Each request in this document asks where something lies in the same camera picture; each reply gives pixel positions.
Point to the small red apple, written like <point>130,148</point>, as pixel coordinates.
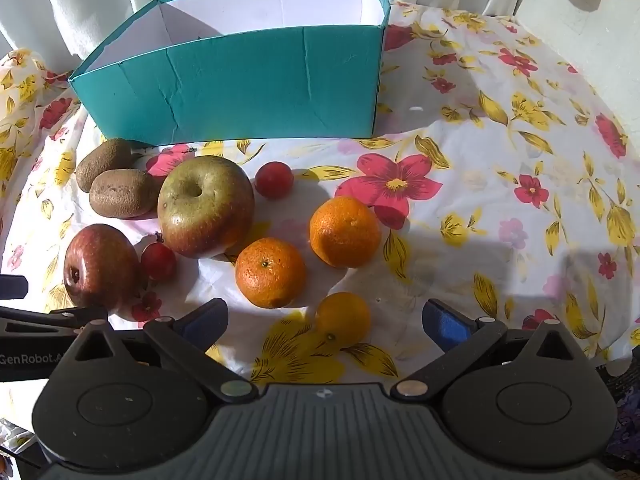
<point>102,267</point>

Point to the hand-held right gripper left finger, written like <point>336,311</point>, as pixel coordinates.
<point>206,322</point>

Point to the large green-red apple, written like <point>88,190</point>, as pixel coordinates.
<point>205,207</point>

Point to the teal cardboard box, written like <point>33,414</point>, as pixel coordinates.
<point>260,85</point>

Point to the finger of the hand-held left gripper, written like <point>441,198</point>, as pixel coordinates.
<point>45,316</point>
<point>12,286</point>

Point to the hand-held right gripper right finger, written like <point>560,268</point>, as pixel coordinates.
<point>446,327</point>

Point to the orange tangerine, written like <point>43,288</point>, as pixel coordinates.
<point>271,274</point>
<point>345,232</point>

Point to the white curtain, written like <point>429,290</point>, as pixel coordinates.
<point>85,0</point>

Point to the brown kiwi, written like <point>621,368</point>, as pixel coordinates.
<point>125,192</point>
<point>102,162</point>

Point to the dark patterned cloth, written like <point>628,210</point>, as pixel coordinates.
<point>625,400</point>

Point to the small yellow-orange citrus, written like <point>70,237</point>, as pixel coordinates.
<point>344,317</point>

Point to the floral tablecloth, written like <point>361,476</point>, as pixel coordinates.
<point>500,160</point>

